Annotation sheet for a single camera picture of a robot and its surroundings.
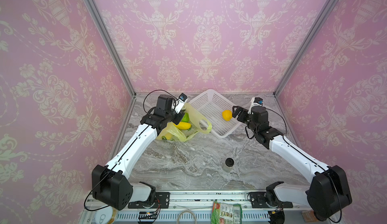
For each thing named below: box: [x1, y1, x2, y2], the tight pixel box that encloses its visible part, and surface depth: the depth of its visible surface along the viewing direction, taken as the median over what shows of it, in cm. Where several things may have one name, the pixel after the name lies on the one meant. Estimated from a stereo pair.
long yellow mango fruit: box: [173, 121, 192, 130], surface depth 101 cm
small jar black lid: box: [224, 157, 235, 167], surface depth 79 cm
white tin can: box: [94, 205, 118, 224], surface depth 67 cm
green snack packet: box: [210, 201, 243, 224], surface depth 71 cm
